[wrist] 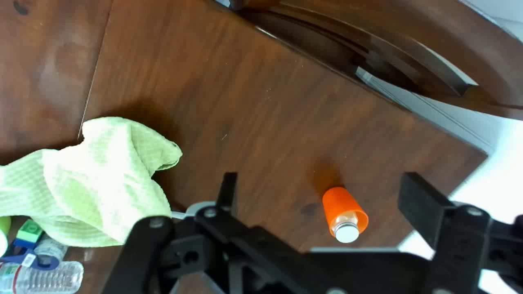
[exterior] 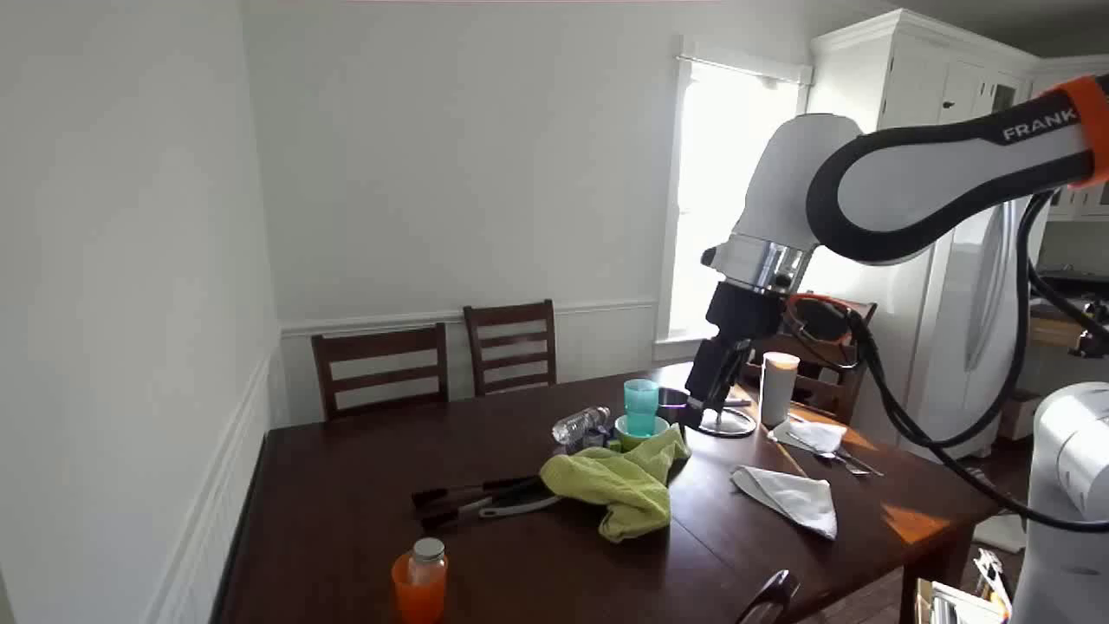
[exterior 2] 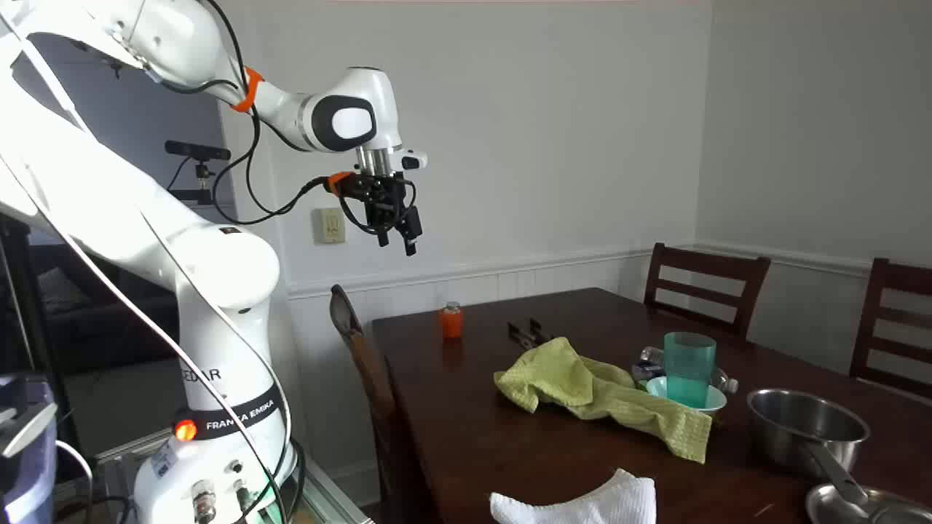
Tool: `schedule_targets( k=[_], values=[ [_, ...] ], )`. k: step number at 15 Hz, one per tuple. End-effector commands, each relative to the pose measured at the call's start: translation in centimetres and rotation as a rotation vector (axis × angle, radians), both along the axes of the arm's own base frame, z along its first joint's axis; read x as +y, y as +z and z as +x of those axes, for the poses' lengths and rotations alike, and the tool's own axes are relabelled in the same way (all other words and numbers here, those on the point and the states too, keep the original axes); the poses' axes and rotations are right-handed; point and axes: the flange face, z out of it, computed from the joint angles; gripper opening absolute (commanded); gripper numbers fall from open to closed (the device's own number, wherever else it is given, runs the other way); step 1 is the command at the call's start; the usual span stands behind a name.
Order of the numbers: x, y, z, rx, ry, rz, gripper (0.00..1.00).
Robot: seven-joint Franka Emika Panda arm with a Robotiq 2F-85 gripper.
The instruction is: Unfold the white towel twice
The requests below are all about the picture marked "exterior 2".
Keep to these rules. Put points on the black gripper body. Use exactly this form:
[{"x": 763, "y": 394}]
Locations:
[{"x": 382, "y": 200}]

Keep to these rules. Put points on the white waffle towel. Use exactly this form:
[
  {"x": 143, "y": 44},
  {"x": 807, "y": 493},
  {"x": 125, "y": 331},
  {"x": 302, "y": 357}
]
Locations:
[{"x": 584, "y": 504}]

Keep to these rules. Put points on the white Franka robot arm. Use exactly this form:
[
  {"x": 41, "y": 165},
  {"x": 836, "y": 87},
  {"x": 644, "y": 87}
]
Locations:
[{"x": 223, "y": 322}]

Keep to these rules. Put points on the orange bottle white cap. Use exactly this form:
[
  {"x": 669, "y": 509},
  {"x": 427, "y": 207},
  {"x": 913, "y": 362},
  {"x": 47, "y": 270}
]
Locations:
[{"x": 449, "y": 324}]

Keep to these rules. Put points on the dark wooden slat chair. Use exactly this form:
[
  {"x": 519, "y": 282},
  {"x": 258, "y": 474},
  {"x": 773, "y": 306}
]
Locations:
[
  {"x": 369, "y": 381},
  {"x": 702, "y": 266},
  {"x": 897, "y": 282}
]

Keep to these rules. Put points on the yellow green cloth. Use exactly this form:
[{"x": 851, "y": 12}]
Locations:
[{"x": 584, "y": 382}]

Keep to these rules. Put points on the teal plastic cup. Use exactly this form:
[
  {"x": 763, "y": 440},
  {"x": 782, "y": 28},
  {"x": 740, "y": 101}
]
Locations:
[{"x": 690, "y": 366}]

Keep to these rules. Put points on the dark sofa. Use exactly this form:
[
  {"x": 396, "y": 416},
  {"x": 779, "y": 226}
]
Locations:
[{"x": 87, "y": 322}]

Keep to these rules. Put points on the teal small bowl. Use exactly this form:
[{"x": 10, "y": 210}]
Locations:
[{"x": 714, "y": 397}]

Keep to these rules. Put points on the grey blue storage bin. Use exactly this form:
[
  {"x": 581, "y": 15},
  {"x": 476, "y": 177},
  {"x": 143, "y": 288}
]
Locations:
[{"x": 25, "y": 456}]

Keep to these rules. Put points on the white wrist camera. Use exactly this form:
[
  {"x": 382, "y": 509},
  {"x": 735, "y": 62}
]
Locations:
[{"x": 412, "y": 159}]

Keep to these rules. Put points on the beige wall switch plate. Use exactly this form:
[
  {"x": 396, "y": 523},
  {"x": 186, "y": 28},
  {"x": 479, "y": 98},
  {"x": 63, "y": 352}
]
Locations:
[{"x": 329, "y": 226}]

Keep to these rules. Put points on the black camera on stand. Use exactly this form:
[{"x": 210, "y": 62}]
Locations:
[{"x": 195, "y": 149}]

